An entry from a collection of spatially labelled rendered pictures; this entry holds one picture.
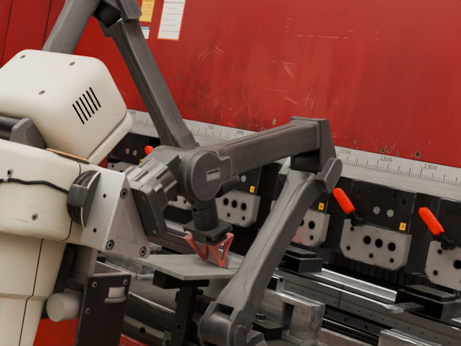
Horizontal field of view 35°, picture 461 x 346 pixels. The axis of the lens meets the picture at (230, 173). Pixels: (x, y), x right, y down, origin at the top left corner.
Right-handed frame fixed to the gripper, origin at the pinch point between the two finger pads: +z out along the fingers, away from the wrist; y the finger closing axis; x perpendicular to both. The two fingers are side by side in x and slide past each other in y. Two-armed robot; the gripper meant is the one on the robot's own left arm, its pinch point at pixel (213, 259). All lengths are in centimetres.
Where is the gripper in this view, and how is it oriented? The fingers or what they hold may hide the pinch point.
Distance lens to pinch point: 171.6
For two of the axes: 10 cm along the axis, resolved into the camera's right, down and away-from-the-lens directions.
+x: -6.7, 3.7, -6.4
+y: -7.3, -1.7, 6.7
